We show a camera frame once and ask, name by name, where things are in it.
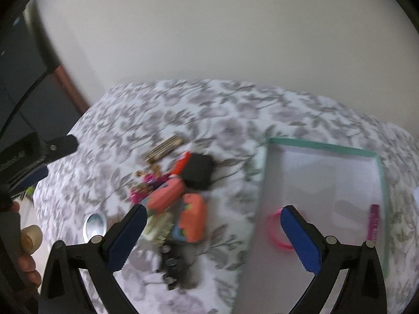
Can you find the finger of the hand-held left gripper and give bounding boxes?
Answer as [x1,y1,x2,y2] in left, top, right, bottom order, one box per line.
[42,135,78,163]
[13,164,49,191]

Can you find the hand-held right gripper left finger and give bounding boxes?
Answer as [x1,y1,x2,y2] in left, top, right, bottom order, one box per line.
[38,204,148,314]

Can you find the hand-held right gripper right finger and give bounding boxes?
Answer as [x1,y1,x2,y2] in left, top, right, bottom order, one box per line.
[281,205,388,314]

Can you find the cream and pink small toy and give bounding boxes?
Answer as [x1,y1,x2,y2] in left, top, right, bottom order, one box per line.
[142,212,175,244]

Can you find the coral and blue toy knife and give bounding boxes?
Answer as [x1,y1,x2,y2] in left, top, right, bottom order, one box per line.
[172,193,208,243]
[146,177,185,212]

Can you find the white box with teal rim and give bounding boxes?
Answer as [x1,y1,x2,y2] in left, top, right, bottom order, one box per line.
[234,137,391,314]

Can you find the person's left hand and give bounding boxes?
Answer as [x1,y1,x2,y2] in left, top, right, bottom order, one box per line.
[11,201,44,290]

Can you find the black ribbed cylinders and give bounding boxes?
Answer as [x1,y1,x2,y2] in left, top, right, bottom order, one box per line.
[160,243,184,291]

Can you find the dark cabinet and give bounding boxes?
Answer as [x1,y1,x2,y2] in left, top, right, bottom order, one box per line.
[0,7,84,158]

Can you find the red battery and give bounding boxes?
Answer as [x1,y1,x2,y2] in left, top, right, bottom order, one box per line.
[168,151,192,175]

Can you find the wooden comb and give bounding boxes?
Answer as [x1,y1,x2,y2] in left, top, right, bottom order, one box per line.
[144,135,184,163]

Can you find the black square charger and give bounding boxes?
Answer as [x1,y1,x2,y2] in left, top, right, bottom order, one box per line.
[181,153,214,191]

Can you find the grey floral bedsheet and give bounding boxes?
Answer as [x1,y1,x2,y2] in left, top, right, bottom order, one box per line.
[33,78,419,314]

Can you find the pink plastic bracelet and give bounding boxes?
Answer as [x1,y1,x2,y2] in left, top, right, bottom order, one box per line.
[267,209,296,252]

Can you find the brown wooden bed frame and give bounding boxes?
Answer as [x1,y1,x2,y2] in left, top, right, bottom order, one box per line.
[54,65,91,114]

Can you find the pink and gold keychain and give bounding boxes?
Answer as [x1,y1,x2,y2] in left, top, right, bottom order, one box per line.
[130,165,169,205]

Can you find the black cable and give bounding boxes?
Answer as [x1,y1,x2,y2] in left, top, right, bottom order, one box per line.
[0,67,58,139]

